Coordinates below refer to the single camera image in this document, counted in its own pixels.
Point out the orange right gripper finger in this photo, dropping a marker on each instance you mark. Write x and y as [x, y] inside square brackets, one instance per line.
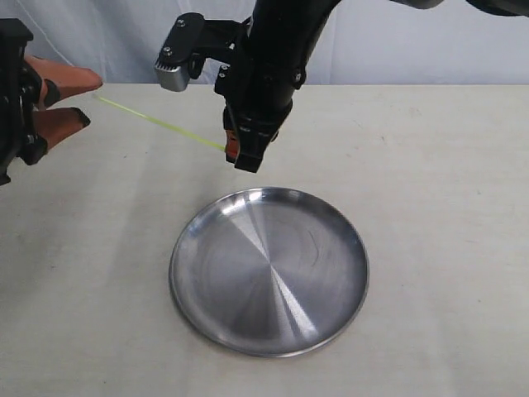
[232, 143]

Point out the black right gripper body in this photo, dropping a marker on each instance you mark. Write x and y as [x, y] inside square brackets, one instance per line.
[260, 83]

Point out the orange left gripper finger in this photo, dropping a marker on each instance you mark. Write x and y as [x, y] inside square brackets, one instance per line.
[56, 81]
[56, 125]

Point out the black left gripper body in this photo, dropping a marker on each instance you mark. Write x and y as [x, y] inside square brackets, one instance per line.
[20, 94]

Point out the thin green plastic stick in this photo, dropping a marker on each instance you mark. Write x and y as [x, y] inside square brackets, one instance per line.
[161, 123]

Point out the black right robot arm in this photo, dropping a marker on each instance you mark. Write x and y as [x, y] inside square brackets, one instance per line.
[315, 13]

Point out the round stainless steel plate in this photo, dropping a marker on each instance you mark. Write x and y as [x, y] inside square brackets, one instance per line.
[269, 272]

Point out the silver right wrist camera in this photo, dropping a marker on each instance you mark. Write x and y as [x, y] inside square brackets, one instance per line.
[192, 40]

